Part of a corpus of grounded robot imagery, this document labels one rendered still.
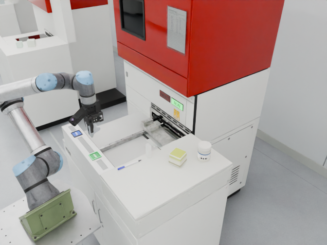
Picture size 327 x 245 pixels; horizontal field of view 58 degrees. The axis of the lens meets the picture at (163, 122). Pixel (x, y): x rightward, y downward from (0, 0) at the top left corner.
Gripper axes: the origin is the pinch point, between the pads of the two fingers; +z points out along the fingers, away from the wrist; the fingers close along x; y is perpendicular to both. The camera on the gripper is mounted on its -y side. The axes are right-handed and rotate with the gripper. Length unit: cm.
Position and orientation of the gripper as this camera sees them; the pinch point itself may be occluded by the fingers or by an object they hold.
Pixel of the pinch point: (90, 135)
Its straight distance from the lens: 160.7
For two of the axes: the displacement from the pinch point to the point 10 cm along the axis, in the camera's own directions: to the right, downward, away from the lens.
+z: 0.0, 8.3, 5.6
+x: -5.9, -4.5, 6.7
